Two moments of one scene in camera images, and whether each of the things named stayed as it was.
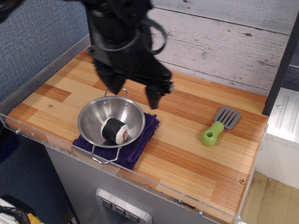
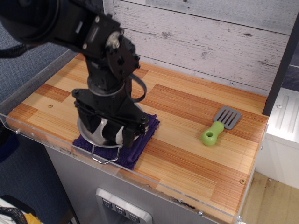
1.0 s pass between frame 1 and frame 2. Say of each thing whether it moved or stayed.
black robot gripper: moved
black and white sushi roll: stayed
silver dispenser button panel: stayed
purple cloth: stayed
